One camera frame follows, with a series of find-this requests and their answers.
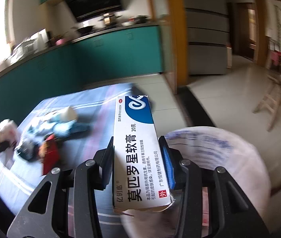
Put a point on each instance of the red snack bag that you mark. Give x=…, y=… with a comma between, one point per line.
x=49, y=153

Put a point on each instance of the wooden stool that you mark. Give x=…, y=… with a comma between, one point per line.
x=271, y=100

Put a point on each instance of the black frying pan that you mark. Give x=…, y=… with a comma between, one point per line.
x=83, y=30

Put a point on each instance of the pink plastic bag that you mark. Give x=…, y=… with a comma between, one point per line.
x=9, y=132

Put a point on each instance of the steel cooking pot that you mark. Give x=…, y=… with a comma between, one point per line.
x=109, y=19

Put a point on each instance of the teal kitchen cabinets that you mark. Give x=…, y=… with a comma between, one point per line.
x=115, y=54

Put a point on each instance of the white plastic trash bag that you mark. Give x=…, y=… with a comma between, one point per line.
x=208, y=147

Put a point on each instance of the light blue cleaning cloth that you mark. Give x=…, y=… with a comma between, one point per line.
x=65, y=130

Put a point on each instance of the dark green foil bag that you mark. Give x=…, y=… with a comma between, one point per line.
x=28, y=149

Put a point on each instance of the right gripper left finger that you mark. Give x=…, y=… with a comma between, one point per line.
x=45, y=213

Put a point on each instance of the wooden door frame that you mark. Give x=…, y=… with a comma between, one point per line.
x=171, y=18

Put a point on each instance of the grey refrigerator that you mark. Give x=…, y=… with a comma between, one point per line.
x=208, y=34

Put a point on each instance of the white blue ointment box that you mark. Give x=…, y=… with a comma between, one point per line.
x=139, y=180

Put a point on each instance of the white paper cup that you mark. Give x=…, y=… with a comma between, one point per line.
x=66, y=114

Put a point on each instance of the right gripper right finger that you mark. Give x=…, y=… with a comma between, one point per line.
x=231, y=213

